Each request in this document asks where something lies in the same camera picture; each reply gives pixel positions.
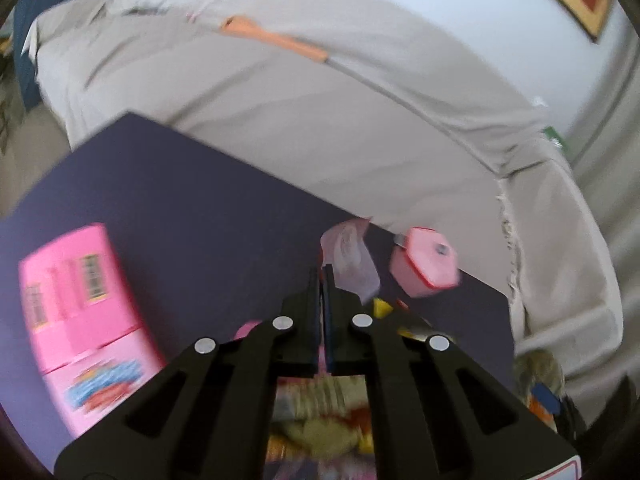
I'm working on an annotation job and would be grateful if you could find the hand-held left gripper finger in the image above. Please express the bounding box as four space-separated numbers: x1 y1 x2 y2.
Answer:
324 264 582 480
54 266 325 480

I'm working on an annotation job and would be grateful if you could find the yellow snack packet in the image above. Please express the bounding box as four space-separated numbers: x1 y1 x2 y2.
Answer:
267 299 432 467

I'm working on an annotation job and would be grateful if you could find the white curtain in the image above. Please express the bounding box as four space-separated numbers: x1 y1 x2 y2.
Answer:
564 7 640 321

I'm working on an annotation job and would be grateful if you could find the purple tablecloth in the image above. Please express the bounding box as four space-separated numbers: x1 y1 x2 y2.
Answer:
0 111 517 480

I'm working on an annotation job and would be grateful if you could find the grey covered sofa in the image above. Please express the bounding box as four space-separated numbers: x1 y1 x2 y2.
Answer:
24 0 561 241

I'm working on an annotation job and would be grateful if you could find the trash bin with yellow-green bag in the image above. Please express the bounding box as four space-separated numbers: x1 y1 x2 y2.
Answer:
514 349 567 417

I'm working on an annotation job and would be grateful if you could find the pink lidded pot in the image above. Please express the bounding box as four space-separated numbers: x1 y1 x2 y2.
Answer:
389 226 462 299

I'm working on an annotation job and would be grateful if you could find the white fringed blanket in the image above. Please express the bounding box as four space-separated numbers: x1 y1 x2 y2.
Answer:
494 134 627 413

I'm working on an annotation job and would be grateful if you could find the dark blue cabinet cloth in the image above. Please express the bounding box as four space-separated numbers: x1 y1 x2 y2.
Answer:
12 0 57 112

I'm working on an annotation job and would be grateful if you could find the orange back scratcher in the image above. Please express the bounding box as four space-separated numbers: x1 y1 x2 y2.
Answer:
219 14 332 67

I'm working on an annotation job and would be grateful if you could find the pink cardboard box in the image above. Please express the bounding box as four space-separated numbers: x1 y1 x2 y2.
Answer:
18 223 167 437

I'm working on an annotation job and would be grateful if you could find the green digital clock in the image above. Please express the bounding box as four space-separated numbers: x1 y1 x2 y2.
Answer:
542 126 572 154

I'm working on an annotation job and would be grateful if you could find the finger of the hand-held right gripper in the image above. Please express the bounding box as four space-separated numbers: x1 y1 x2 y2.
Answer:
531 381 561 414

